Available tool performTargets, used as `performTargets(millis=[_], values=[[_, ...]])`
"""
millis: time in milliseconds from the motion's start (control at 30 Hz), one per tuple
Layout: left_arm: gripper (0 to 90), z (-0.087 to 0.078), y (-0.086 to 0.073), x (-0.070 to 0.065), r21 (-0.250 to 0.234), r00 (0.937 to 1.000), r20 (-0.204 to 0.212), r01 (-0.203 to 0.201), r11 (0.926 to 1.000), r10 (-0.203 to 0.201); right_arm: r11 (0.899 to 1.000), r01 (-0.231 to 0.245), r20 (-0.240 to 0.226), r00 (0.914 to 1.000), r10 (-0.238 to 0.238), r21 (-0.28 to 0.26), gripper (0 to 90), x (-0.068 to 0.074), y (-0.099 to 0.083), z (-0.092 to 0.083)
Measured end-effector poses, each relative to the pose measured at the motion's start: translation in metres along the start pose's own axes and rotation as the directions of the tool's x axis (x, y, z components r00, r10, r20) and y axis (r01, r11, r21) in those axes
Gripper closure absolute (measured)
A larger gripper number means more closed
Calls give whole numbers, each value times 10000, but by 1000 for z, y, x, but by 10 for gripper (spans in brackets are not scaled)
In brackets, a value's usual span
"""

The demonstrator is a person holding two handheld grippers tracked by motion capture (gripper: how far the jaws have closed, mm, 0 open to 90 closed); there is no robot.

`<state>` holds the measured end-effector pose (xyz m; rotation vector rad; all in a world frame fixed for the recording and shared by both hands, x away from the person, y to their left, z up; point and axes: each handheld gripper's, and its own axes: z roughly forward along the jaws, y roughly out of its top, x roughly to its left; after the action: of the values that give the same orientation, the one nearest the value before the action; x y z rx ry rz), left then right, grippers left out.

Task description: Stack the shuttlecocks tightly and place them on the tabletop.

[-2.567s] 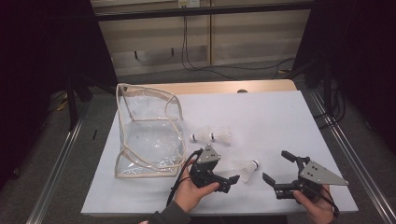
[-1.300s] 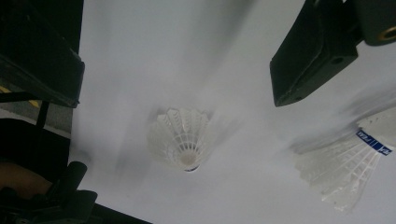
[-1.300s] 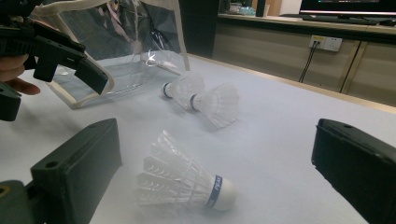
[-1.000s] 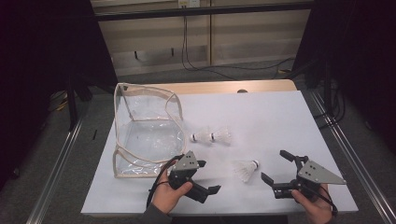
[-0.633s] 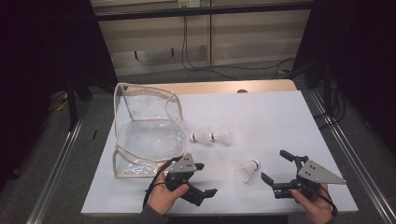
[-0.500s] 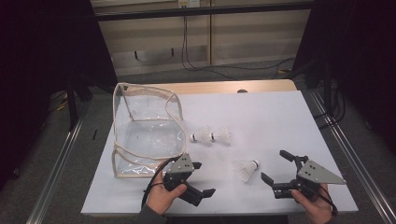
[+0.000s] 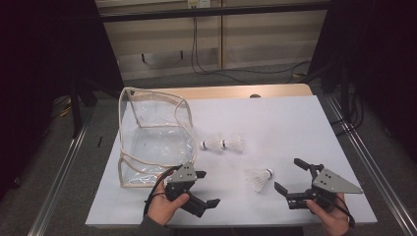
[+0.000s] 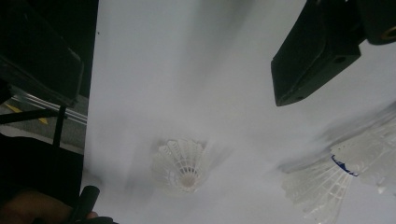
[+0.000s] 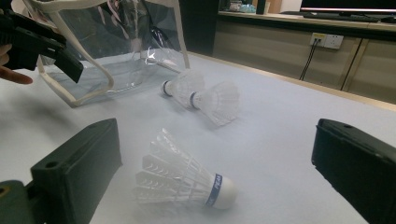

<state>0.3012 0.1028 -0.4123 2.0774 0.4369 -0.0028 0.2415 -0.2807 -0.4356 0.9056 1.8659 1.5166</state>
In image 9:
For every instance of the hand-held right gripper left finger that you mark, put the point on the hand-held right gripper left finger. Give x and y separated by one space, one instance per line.
77 174

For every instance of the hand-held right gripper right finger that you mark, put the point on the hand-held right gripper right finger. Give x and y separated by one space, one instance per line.
358 168

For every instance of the clear plastic bag beige trim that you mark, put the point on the clear plastic bag beige trim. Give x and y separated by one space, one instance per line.
124 37

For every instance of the white feather shuttlecock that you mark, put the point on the white feather shuttlecock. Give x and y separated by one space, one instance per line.
174 177
183 85
218 102

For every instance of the white tabletop board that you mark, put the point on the white tabletop board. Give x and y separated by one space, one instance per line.
280 140

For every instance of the beige cabinet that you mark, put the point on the beige cabinet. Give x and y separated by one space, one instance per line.
271 53

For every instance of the black keyboard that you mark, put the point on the black keyboard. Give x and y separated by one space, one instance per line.
327 16

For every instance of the black monitor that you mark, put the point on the black monitor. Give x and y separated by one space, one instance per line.
342 3

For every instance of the white wall socket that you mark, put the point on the white wall socket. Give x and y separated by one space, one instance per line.
333 41

